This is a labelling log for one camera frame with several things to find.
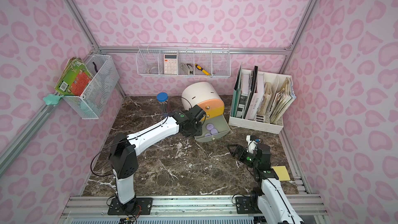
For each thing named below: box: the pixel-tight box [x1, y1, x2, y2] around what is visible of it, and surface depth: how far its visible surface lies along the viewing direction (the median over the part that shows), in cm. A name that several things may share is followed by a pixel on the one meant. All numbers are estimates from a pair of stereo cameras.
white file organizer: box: [228, 62, 297, 134], surface depth 96 cm
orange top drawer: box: [196, 98, 225, 113], surface depth 89 cm
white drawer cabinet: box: [181, 81, 225, 122], surface depth 94 cm
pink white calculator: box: [163, 53, 178, 75], surface depth 97 cm
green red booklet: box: [54, 56, 94, 96], surface depth 73 cm
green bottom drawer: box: [194, 114, 231, 143], surface depth 97 cm
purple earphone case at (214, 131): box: [210, 127, 220, 136], surface depth 97 cm
